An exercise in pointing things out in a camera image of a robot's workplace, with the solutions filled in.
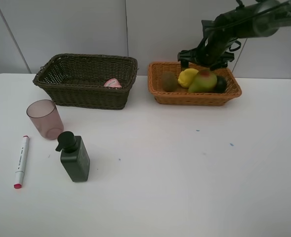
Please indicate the translucent pink plastic cup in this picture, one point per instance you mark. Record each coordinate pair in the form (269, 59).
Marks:
(46, 119)

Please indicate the orange wicker basket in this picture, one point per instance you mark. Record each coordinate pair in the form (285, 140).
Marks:
(181, 96)

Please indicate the pink white-capped bottle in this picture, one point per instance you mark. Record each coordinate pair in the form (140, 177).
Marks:
(112, 83)

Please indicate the white red-capped marker pen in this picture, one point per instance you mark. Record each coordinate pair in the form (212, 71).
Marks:
(20, 171)

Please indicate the dark green round fruit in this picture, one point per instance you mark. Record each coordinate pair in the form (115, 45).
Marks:
(221, 85)

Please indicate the dark brown wicker basket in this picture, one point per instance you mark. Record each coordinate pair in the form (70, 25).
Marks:
(77, 80)

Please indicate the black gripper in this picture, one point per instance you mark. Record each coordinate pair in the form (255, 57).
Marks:
(212, 50)

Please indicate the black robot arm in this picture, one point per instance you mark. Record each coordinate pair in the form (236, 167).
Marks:
(259, 20)

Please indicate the brown kiwi fruit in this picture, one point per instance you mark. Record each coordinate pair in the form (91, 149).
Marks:
(168, 82)

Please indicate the yellow lemon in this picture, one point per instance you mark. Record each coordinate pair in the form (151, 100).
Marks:
(186, 77)

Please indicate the green red pear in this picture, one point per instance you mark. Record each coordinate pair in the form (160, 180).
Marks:
(204, 81)

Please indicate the dark green pump bottle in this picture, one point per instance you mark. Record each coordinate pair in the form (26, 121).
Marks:
(74, 156)

